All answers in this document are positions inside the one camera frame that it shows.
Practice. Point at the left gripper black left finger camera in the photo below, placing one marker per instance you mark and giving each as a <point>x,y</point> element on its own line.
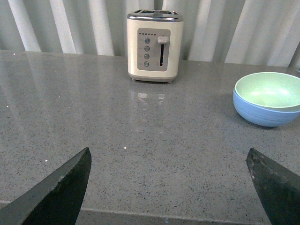
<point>56,200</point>

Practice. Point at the blue bowl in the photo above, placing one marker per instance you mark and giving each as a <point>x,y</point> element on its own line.
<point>262,116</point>

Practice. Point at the green bowl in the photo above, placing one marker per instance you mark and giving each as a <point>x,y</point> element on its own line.
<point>272,90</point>

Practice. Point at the cream two-slot toaster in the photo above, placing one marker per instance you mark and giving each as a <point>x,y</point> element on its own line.
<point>153,44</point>

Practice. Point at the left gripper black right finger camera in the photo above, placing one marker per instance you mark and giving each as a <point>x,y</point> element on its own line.
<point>277,187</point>

